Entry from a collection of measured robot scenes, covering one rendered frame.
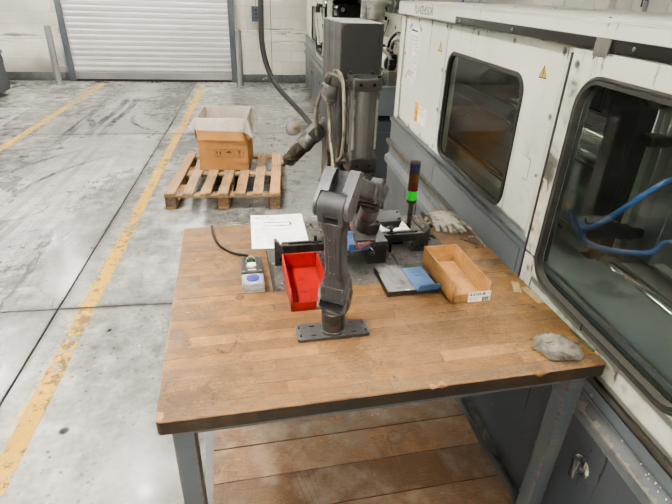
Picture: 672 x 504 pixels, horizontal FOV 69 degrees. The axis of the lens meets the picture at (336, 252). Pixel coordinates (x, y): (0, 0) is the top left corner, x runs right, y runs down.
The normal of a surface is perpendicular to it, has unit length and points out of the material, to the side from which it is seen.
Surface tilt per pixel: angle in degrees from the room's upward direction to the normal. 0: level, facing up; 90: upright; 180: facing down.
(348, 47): 90
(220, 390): 0
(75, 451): 0
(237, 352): 0
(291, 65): 90
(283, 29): 90
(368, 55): 90
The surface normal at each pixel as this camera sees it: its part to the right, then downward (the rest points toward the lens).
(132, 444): 0.03, -0.88
